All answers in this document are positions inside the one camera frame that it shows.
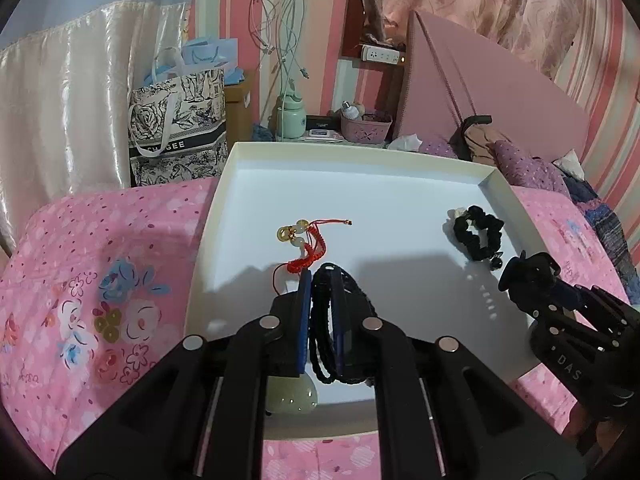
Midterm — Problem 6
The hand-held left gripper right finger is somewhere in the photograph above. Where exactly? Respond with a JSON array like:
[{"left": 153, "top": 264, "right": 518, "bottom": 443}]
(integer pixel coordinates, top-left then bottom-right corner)
[{"left": 330, "top": 267, "right": 588, "bottom": 480}]

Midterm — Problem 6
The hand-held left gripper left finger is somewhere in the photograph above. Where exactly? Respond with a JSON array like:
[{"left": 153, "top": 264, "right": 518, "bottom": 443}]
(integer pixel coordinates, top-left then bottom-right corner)
[{"left": 57, "top": 269, "right": 316, "bottom": 480}]

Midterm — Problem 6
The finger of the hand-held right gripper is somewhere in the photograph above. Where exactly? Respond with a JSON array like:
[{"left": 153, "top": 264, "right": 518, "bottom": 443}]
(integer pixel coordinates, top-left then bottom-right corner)
[
  {"left": 499, "top": 270, "right": 621, "bottom": 356},
  {"left": 552, "top": 279, "right": 640, "bottom": 331}
]

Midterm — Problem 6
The black braided leather bracelet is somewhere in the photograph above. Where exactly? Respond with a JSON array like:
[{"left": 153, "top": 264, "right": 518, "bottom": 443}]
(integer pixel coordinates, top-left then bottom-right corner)
[{"left": 307, "top": 261, "right": 376, "bottom": 386}]

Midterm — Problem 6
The jade pendant with black cord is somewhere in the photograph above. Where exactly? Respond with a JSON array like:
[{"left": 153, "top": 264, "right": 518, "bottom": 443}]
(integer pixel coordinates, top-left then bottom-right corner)
[{"left": 264, "top": 375, "right": 321, "bottom": 417}]

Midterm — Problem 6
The red braided cord charm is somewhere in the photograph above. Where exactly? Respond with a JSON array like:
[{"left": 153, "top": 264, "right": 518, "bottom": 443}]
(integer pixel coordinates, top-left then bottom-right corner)
[{"left": 273, "top": 218, "right": 353, "bottom": 291}]

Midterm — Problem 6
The white shallow tray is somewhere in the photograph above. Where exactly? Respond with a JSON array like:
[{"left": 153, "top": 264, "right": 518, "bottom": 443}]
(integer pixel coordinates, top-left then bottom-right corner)
[{"left": 182, "top": 141, "right": 556, "bottom": 442}]

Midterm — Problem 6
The dark blue plaid cloth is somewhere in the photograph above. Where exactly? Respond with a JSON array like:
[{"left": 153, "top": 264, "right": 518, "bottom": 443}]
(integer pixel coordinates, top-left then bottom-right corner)
[{"left": 575, "top": 177, "right": 640, "bottom": 306}]

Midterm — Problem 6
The white cloth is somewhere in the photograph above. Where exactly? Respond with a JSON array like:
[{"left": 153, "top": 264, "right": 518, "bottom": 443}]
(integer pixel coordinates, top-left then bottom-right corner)
[{"left": 552, "top": 149, "right": 586, "bottom": 181}]

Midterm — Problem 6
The purple dotted cloth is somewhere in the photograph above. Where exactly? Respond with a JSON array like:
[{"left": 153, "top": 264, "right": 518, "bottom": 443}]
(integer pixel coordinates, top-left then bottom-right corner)
[{"left": 420, "top": 135, "right": 571, "bottom": 196}]

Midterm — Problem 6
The white tissue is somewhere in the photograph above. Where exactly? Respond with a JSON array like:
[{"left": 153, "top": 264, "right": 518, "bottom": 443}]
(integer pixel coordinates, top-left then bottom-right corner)
[{"left": 387, "top": 132, "right": 426, "bottom": 152}]

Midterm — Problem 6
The pink plastic basket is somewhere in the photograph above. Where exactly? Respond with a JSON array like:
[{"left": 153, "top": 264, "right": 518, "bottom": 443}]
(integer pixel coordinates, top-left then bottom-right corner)
[{"left": 341, "top": 110, "right": 393, "bottom": 143}]

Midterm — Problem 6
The pale green bottle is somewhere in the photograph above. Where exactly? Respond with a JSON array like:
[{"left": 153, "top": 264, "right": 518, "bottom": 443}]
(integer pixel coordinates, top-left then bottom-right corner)
[{"left": 276, "top": 95, "right": 307, "bottom": 142}]

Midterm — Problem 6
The pink floral bedsheet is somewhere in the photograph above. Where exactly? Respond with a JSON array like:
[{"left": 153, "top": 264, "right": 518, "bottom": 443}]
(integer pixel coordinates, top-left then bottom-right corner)
[{"left": 0, "top": 177, "right": 640, "bottom": 480}]

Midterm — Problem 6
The pink headboard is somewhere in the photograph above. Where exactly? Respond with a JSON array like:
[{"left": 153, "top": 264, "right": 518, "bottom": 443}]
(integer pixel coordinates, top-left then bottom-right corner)
[{"left": 392, "top": 9, "right": 593, "bottom": 166}]

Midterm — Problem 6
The cardboard box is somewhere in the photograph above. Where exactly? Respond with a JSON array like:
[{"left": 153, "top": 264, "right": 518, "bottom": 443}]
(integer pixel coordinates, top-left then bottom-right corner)
[{"left": 222, "top": 70, "right": 256, "bottom": 143}]

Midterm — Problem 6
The black and white floral tote bag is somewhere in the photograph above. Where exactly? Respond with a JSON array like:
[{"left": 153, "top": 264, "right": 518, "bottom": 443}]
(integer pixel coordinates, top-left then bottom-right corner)
[{"left": 127, "top": 66, "right": 228, "bottom": 188}]

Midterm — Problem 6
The white power strip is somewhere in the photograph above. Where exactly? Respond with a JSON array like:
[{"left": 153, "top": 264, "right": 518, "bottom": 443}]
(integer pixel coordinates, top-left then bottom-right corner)
[{"left": 360, "top": 44, "right": 406, "bottom": 66}]

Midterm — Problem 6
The light blue paper bag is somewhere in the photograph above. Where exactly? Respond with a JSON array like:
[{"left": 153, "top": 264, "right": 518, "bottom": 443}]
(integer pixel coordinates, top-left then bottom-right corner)
[{"left": 145, "top": 37, "right": 241, "bottom": 88}]

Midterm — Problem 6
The pink patterned curtain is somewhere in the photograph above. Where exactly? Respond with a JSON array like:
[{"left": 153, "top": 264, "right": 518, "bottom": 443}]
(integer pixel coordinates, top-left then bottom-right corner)
[{"left": 355, "top": 0, "right": 601, "bottom": 81}]

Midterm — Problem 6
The white satin curtain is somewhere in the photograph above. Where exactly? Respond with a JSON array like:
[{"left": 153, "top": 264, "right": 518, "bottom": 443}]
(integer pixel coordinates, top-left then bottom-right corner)
[{"left": 0, "top": 0, "right": 193, "bottom": 256}]

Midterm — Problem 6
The brown garment with black strap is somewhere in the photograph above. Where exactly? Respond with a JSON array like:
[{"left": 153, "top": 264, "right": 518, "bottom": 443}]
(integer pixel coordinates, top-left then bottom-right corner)
[{"left": 457, "top": 116, "right": 506, "bottom": 166}]

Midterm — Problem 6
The bundle of white cables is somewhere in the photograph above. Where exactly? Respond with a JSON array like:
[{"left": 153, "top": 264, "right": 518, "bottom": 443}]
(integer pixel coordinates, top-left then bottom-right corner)
[{"left": 250, "top": 0, "right": 311, "bottom": 126}]

